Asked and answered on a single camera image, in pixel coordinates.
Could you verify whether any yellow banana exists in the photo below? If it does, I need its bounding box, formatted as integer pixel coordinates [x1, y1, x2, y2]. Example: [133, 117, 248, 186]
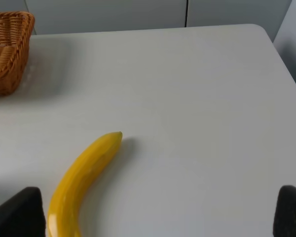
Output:
[46, 131, 123, 237]

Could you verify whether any brown wicker basket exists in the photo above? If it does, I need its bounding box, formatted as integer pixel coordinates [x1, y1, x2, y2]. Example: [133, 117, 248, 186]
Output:
[0, 11, 35, 96]

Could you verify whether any black vertical wall strip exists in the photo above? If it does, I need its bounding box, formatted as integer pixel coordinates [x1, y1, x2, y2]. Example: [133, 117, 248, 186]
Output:
[184, 0, 189, 28]

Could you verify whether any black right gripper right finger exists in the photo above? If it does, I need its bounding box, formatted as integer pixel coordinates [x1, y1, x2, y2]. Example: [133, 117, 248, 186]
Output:
[273, 185, 296, 237]

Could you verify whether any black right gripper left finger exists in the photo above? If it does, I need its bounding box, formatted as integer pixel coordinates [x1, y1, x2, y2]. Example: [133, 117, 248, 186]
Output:
[0, 187, 46, 237]

